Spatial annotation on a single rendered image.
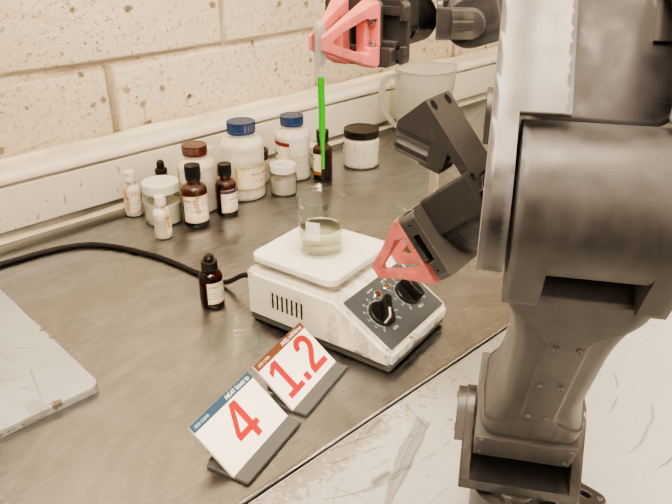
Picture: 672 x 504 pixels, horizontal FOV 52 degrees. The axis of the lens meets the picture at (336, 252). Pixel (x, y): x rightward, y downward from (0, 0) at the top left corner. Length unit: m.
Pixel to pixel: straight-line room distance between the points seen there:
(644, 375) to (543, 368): 0.45
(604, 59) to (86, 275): 0.79
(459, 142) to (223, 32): 0.76
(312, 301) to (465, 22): 0.35
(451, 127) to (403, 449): 0.29
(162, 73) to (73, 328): 0.51
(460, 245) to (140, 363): 0.38
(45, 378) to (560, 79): 0.63
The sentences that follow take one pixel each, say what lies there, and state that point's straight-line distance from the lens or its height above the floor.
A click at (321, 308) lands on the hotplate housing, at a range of 0.75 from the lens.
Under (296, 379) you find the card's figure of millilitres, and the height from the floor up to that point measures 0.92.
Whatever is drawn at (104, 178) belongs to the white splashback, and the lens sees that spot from 1.16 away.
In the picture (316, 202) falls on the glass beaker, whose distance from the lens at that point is 0.75.
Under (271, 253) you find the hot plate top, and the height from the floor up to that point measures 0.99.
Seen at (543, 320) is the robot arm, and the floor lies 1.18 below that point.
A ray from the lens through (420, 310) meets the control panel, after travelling 0.79.
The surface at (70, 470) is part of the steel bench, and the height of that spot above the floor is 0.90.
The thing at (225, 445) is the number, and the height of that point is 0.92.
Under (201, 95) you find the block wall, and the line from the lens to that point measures 1.27.
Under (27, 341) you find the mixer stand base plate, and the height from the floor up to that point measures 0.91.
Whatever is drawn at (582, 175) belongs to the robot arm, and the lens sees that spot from 0.26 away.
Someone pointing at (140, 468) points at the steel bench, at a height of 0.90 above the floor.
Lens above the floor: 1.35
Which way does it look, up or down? 27 degrees down
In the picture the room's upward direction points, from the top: straight up
